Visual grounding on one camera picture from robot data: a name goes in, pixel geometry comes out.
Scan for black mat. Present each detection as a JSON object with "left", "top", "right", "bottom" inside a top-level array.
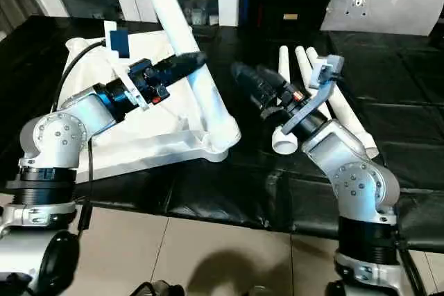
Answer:
[{"left": 0, "top": 15, "right": 444, "bottom": 254}]

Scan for white plastic table leg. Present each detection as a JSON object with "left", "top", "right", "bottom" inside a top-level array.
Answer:
[
  {"left": 293, "top": 46, "right": 334, "bottom": 120},
  {"left": 133, "top": 0, "right": 243, "bottom": 154},
  {"left": 305, "top": 47, "right": 379, "bottom": 159},
  {"left": 271, "top": 45, "right": 299, "bottom": 155}
]

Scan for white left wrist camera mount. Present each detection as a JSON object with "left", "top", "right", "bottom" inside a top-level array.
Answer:
[{"left": 103, "top": 20, "right": 156, "bottom": 112}]

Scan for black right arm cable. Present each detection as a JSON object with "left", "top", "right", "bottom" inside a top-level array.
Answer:
[{"left": 393, "top": 202, "right": 431, "bottom": 296}]

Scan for dark robot leg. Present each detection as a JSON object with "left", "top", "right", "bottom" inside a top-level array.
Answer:
[
  {"left": 133, "top": 279, "right": 185, "bottom": 296},
  {"left": 248, "top": 285, "right": 280, "bottom": 296}
]

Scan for white plastic table top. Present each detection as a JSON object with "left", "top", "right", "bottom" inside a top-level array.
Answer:
[{"left": 60, "top": 28, "right": 243, "bottom": 185}]

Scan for dark left robot leg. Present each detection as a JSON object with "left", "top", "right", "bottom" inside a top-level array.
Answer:
[{"left": 133, "top": 279, "right": 185, "bottom": 296}]

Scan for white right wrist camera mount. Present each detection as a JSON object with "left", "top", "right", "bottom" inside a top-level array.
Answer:
[{"left": 281, "top": 53, "right": 346, "bottom": 136}]

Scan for dark right robot leg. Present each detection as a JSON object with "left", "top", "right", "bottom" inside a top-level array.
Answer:
[{"left": 248, "top": 285, "right": 280, "bottom": 296}]

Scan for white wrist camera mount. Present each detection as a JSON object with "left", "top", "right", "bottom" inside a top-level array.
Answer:
[
  {"left": 103, "top": 20, "right": 156, "bottom": 112},
  {"left": 281, "top": 53, "right": 346, "bottom": 136}
]

